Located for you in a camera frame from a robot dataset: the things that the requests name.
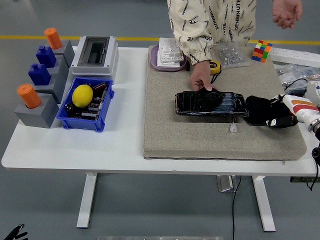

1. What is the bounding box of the colourful puzzle cube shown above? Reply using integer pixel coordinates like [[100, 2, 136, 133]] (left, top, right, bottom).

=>
[[251, 39, 273, 63]]

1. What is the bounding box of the black power cable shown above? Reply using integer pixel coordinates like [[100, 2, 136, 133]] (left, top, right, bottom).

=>
[[231, 175, 242, 240]]

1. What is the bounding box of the grey-brown mat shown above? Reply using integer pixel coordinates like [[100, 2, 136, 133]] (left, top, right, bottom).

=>
[[142, 44, 308, 161]]

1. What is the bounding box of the white wall socket plate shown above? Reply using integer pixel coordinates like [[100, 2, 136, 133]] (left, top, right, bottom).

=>
[[159, 37, 181, 51], [157, 46, 187, 64], [161, 61, 183, 68]]

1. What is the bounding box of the person's right hand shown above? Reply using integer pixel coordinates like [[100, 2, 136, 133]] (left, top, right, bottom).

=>
[[189, 59, 219, 92]]

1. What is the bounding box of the green circuit board strip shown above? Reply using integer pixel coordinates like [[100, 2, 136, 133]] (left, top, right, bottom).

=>
[[289, 176, 320, 183]]

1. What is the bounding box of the orange plastic cylinder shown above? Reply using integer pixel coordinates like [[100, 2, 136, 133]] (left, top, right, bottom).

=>
[[16, 83, 42, 110], [44, 27, 63, 50]]

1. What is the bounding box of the grey electrical enclosure box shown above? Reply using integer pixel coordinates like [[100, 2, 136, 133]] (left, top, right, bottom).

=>
[[69, 35, 120, 77]]

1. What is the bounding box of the clear bag of washers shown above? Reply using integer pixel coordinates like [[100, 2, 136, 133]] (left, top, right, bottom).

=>
[[274, 63, 320, 86]]

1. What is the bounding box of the white table leg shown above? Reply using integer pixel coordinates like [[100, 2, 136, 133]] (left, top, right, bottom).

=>
[[76, 172, 98, 229], [251, 175, 277, 232]]

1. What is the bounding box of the blue plastic block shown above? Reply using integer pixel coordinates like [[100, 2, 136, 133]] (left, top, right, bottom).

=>
[[27, 63, 52, 86], [35, 45, 58, 68]]

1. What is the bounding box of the dark circuit board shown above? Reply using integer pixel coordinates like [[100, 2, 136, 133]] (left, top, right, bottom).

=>
[[64, 79, 111, 121]]

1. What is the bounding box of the thin black hanging cable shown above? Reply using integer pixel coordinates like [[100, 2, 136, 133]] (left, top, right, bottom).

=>
[[306, 179, 320, 192]]

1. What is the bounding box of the white power strip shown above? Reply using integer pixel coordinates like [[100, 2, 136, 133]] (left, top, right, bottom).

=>
[[269, 46, 320, 68]]

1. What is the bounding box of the grey block holder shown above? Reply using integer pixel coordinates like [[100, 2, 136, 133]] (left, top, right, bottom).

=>
[[14, 92, 61, 130], [33, 71, 70, 105], [47, 55, 70, 83], [51, 39, 76, 69]]

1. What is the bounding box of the white device box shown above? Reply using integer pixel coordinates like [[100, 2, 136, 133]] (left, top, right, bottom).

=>
[[305, 80, 320, 101]]

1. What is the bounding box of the person's left hand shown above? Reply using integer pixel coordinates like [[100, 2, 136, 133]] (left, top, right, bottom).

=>
[[271, 0, 303, 30]]

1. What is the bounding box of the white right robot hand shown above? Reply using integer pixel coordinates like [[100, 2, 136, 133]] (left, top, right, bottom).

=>
[[265, 93, 320, 130]]

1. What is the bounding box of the silver metal control box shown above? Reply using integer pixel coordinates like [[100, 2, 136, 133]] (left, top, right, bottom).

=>
[[216, 175, 238, 193]]

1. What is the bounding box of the thin black device cable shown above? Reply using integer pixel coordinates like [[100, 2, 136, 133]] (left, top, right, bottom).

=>
[[283, 78, 309, 95]]

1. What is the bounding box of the clear bag of screws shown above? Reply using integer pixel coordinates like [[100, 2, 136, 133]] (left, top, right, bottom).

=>
[[212, 41, 251, 70]]

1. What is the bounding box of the yellow lemon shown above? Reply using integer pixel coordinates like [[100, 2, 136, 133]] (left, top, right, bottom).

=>
[[71, 84, 94, 108]]

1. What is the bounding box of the black rag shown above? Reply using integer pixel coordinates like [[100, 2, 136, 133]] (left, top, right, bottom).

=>
[[243, 95, 300, 129]]

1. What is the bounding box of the black-white left robot hand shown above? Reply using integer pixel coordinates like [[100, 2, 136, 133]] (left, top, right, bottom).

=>
[[0, 223, 28, 240]]

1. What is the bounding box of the yellow tape measure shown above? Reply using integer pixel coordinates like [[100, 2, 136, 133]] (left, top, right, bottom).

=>
[[209, 60, 223, 85]]

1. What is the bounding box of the purple tray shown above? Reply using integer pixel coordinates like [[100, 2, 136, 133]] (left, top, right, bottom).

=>
[[149, 44, 188, 73]]

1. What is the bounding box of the blue plastic bin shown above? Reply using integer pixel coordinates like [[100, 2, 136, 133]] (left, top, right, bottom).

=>
[[56, 76, 116, 133]]

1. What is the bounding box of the person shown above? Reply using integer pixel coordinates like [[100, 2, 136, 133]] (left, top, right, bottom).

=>
[[166, 0, 303, 92]]

